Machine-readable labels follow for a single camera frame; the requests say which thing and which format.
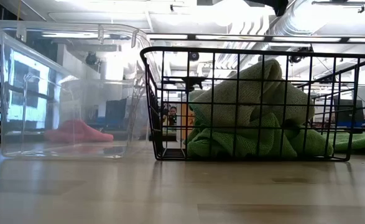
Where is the pale green towel white tag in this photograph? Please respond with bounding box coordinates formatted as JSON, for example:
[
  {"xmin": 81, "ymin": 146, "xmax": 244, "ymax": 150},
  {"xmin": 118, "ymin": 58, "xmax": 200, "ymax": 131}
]
[{"xmin": 190, "ymin": 58, "xmax": 315, "ymax": 128}]

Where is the dark monitor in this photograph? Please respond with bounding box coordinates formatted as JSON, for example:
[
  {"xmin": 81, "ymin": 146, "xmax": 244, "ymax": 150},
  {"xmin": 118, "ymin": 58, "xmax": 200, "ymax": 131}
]
[{"xmin": 104, "ymin": 98, "xmax": 129, "ymax": 127}]

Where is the clear plastic bin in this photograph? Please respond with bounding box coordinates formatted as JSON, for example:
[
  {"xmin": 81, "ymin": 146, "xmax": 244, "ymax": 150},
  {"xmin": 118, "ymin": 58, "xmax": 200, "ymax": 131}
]
[{"xmin": 0, "ymin": 20, "xmax": 158, "ymax": 160}]

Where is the person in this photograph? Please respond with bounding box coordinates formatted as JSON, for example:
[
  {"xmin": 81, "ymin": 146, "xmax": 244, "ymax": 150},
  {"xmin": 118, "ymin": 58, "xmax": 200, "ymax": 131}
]
[{"xmin": 166, "ymin": 105, "xmax": 179, "ymax": 127}]

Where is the silver ventilation duct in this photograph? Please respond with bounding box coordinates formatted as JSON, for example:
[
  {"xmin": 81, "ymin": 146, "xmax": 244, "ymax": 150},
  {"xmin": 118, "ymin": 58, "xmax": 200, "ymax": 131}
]
[{"xmin": 216, "ymin": 0, "xmax": 365, "ymax": 63}]

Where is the black wire basket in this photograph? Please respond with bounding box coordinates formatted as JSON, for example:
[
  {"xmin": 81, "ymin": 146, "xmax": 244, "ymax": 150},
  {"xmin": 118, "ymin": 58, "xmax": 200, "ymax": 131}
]
[{"xmin": 139, "ymin": 46, "xmax": 365, "ymax": 162}]

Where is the bright green microfiber towel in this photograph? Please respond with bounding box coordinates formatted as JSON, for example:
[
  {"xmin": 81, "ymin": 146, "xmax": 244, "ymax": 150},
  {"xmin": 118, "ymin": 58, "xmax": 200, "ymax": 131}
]
[
  {"xmin": 323, "ymin": 126, "xmax": 365, "ymax": 153},
  {"xmin": 185, "ymin": 113, "xmax": 335, "ymax": 159}
]

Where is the pink microfiber towel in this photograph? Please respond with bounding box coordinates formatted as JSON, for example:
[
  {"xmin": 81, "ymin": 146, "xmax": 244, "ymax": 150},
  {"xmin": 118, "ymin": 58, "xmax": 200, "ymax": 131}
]
[{"xmin": 44, "ymin": 119, "xmax": 114, "ymax": 144}]

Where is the spray bottle with orange liquid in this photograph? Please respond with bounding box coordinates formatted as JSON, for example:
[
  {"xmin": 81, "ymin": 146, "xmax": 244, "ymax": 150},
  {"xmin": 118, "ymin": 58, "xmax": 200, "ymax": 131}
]
[{"xmin": 178, "ymin": 76, "xmax": 207, "ymax": 142}]

